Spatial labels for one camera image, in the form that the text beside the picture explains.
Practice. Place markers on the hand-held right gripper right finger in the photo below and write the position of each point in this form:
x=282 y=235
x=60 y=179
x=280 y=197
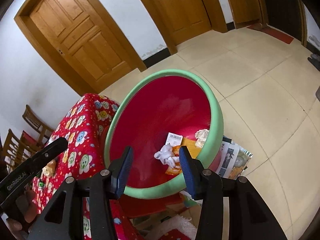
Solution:
x=187 y=175

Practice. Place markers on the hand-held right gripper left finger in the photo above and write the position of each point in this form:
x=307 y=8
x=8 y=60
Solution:
x=125 y=172

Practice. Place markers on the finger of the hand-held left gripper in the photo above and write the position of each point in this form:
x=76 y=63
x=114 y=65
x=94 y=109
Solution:
x=51 y=150

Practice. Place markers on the orange snack wrapper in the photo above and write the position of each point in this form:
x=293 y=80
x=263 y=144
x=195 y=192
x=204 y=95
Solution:
x=175 y=168

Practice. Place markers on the white tissue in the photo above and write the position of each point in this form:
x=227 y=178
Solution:
x=166 y=155

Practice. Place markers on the white barcode label paper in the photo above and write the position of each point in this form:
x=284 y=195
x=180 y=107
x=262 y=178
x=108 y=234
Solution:
x=174 y=138

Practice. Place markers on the cream wrapper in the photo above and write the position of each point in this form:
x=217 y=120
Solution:
x=202 y=137

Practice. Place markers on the red bin with green rim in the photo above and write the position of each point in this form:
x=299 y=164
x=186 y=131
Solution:
x=162 y=110

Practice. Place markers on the person's left hand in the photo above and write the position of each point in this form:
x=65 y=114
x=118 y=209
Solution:
x=27 y=205

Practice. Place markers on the red smiley-flower printed tablecloth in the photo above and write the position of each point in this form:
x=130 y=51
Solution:
x=80 y=140

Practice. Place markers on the wooden chair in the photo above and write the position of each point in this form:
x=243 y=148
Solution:
x=37 y=122
x=17 y=147

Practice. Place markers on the printed newspaper pages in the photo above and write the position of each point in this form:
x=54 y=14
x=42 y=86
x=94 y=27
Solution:
x=235 y=160

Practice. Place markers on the wooden panelled door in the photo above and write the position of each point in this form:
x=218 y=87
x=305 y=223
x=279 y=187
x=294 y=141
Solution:
x=180 y=12
x=75 y=35

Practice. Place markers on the red door mat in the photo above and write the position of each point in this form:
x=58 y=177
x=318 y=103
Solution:
x=272 y=32

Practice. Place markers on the dark shoes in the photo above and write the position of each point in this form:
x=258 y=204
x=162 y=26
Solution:
x=314 y=60

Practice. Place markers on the dark door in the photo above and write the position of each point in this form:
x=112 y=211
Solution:
x=282 y=7

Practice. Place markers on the low wooden wall panel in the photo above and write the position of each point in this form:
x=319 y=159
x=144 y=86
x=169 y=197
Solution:
x=245 y=2

